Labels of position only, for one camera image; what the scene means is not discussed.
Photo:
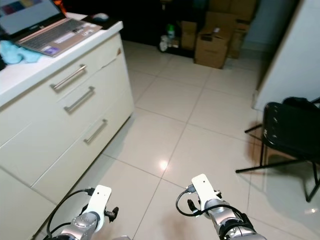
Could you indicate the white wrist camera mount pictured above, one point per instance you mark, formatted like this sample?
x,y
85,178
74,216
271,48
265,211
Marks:
x,y
100,200
205,187

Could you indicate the clear bottle green cap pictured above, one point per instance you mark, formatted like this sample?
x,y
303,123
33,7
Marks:
x,y
167,42

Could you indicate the black metal chair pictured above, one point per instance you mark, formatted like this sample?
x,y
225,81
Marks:
x,y
292,130

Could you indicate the white computer mouse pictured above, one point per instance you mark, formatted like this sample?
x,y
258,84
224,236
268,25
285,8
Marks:
x,y
101,17

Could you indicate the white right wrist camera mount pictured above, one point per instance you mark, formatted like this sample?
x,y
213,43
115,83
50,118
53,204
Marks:
x,y
205,187

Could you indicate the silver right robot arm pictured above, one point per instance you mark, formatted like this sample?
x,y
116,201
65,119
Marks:
x,y
230,227

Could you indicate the large brown cardboard box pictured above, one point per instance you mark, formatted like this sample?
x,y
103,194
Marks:
x,y
211,50

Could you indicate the narrow brown cardboard box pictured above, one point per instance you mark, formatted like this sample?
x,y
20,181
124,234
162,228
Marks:
x,y
189,35

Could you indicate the light blue cloth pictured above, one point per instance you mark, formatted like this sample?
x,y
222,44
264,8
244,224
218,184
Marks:
x,y
15,52

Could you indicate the white drawer cabinet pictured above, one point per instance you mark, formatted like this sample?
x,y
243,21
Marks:
x,y
40,135

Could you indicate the black mouse pad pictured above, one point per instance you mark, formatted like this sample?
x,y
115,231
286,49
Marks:
x,y
114,23

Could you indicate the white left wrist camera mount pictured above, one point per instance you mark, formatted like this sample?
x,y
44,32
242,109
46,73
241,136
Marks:
x,y
100,200

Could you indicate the silver open laptop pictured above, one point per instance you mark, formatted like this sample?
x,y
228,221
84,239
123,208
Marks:
x,y
55,37

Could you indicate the stacked brown cardboard box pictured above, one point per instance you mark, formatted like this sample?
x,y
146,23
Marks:
x,y
222,20

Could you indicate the tall white cabinet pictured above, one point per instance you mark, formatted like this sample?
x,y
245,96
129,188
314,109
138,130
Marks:
x,y
297,55

